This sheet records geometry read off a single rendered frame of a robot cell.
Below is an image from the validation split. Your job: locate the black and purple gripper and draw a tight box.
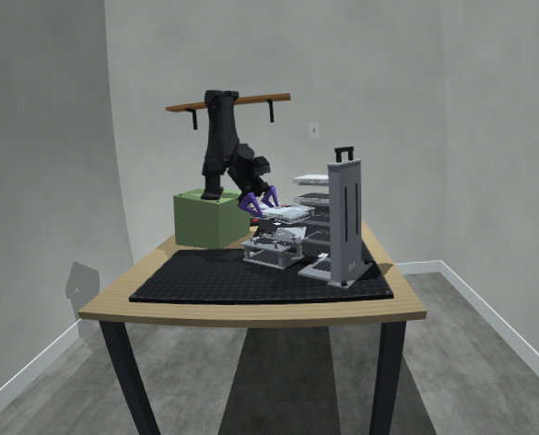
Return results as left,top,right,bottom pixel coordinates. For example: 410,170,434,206
236,179,279,218

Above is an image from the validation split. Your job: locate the black perforated breadboard table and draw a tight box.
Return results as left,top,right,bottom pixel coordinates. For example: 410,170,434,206
128,218,393,305

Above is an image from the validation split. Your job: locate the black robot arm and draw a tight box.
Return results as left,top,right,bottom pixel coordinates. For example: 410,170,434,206
201,90,271,200

